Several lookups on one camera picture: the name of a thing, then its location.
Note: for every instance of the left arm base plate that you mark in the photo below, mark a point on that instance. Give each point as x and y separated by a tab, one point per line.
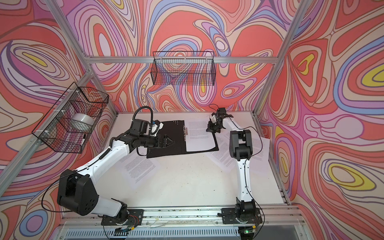
130	218

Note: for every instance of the black wire basket wall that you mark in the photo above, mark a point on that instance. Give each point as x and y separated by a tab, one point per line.
180	73
58	134

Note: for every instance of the white tape roll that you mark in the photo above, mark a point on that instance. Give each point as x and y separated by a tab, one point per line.
82	122

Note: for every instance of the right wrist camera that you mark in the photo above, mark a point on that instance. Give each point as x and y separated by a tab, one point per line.
213	118

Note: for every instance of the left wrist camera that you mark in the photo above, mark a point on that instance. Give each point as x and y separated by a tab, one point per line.
140	126

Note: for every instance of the aluminium frame right post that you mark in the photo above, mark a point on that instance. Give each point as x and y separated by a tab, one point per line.
295	24

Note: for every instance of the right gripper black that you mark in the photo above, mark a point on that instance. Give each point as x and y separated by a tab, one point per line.
210	128

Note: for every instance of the marker pen in basket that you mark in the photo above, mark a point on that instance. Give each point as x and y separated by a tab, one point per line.
83	142

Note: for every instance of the aluminium frame back bar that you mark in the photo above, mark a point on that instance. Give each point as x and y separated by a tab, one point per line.
145	60

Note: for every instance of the printed paper sheet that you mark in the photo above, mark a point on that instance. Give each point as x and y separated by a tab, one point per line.
197	137
259	162
137	169
222	157

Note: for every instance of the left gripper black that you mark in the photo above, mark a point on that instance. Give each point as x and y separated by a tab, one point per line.
164	137

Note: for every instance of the white vented panel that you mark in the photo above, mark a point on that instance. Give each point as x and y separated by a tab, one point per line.
150	234

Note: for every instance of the black wire basket left wall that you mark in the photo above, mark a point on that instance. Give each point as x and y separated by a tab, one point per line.
58	134

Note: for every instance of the aluminium frame post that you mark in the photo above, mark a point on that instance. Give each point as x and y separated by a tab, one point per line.
74	42
295	24

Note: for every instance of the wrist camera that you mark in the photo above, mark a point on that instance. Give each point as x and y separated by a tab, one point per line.
213	118
140	126

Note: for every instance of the orange black folder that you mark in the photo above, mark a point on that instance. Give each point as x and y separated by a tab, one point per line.
175	133

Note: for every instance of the aluminium front rail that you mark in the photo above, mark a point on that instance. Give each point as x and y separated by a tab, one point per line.
195	216

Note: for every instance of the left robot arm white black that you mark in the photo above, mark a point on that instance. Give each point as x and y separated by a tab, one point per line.
77	191

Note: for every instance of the aluminium frame left post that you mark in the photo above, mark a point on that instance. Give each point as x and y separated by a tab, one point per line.
74	42

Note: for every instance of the black wire basket back wall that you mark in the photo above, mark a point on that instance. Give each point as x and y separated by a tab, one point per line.
180	73

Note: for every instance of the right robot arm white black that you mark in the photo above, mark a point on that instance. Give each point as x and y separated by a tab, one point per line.
241	150

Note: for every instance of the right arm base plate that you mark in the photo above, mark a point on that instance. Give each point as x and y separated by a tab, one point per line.
231	216

